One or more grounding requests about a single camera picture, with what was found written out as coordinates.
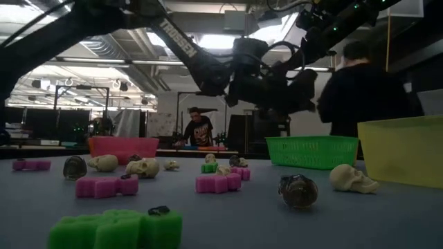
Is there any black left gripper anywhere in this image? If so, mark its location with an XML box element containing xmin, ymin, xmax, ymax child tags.
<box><xmin>226</xmin><ymin>68</ymin><xmax>318</xmax><ymax>116</ymax></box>

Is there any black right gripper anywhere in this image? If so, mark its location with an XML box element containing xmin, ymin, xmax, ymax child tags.
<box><xmin>282</xmin><ymin>6</ymin><xmax>338</xmax><ymax>73</ymax></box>

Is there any person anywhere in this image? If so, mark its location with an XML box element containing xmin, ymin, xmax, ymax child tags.
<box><xmin>316</xmin><ymin>40</ymin><xmax>425</xmax><ymax>138</ymax></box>
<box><xmin>174</xmin><ymin>106</ymin><xmax>216</xmax><ymax>149</ymax></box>

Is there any green rectangular basket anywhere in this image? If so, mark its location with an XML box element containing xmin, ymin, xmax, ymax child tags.
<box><xmin>264</xmin><ymin>136</ymin><xmax>360</xmax><ymax>170</ymax></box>

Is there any black equipment cabinet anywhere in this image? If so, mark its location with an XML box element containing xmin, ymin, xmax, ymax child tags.
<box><xmin>226</xmin><ymin>109</ymin><xmax>291</xmax><ymax>155</ymax></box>

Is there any grey ceiling box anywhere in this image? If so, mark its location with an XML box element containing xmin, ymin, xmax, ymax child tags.
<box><xmin>223</xmin><ymin>9</ymin><xmax>247</xmax><ymax>32</ymax></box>

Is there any pink foam skeleton figure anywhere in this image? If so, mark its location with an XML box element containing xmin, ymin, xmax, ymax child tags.
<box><xmin>229</xmin><ymin>166</ymin><xmax>251</xmax><ymax>181</ymax></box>
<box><xmin>75</xmin><ymin>174</ymin><xmax>140</xmax><ymax>200</ymax></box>
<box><xmin>195</xmin><ymin>172</ymin><xmax>242</xmax><ymax>194</ymax></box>
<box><xmin>12</xmin><ymin>158</ymin><xmax>52</xmax><ymax>172</ymax></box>

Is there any yellow rectangular bin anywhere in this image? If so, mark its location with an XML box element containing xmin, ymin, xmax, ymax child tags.
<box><xmin>357</xmin><ymin>114</ymin><xmax>443</xmax><ymax>190</ymax></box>

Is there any blue-grey table mat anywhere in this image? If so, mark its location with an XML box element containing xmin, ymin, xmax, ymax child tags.
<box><xmin>0</xmin><ymin>155</ymin><xmax>443</xmax><ymax>249</ymax></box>

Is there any grey fabric cover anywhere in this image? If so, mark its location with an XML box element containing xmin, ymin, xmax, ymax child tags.
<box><xmin>107</xmin><ymin>109</ymin><xmax>141</xmax><ymax>138</ymax></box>

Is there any pink round bowl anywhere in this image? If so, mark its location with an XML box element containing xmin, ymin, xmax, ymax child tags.
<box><xmin>91</xmin><ymin>136</ymin><xmax>161</xmax><ymax>166</ymax></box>

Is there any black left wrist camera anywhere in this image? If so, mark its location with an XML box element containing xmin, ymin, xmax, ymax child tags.
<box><xmin>232</xmin><ymin>37</ymin><xmax>270</xmax><ymax>68</ymax></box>

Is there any yellow hanging cable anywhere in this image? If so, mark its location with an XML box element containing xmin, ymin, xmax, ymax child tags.
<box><xmin>384</xmin><ymin>17</ymin><xmax>392</xmax><ymax>73</ymax></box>

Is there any black gantry frame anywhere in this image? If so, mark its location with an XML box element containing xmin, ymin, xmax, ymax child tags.
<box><xmin>175</xmin><ymin>91</ymin><xmax>228</xmax><ymax>150</ymax></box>

